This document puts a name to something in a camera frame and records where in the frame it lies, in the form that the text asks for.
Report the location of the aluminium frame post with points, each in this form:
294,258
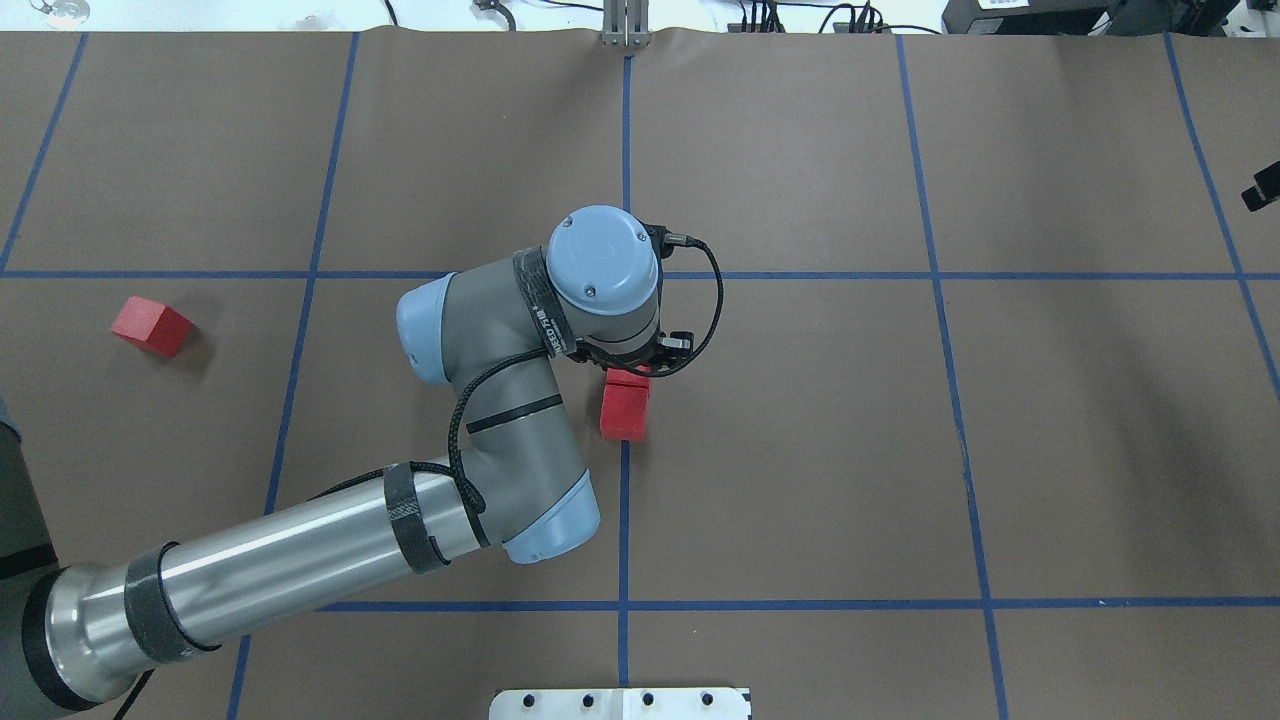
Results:
625,23

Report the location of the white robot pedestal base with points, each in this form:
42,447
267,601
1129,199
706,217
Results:
623,703

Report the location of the red block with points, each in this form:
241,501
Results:
151,326
617,377

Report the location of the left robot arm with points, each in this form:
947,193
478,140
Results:
505,470

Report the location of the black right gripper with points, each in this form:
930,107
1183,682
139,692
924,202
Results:
1262,189

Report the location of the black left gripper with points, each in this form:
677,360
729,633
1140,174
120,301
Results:
622,360

